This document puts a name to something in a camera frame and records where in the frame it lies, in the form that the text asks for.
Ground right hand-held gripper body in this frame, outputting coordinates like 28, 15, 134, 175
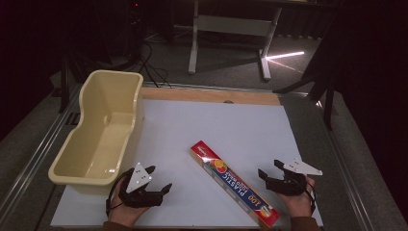
266, 157, 323, 196

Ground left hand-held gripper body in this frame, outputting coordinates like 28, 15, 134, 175
117, 162, 164, 208

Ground long plastic wrap box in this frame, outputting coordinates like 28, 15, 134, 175
190, 140, 281, 230

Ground cream plastic tub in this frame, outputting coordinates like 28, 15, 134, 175
47, 69, 146, 195

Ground person's right hand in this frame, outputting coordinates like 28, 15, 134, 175
277, 176, 317, 219

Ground person's left hand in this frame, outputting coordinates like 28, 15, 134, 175
107, 177, 152, 229

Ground white table sheet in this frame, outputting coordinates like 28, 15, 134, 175
50, 98, 324, 229

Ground wooden board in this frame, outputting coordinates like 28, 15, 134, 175
140, 87, 282, 107

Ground black floor stand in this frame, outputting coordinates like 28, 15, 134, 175
272, 0, 345, 131

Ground thin black stand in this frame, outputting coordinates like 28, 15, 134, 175
58, 52, 71, 114

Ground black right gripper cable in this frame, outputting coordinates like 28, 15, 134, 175
303, 188, 318, 216

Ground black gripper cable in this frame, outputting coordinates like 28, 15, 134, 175
105, 168, 133, 218
303, 188, 318, 216

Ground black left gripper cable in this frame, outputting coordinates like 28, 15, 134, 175
105, 168, 133, 218

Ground aluminium frame rail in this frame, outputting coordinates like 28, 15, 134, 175
0, 84, 83, 219
316, 99, 376, 231

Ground black floor cables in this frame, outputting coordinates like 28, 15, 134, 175
136, 39, 172, 89

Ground white metal table frame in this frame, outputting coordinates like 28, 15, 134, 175
188, 0, 284, 82

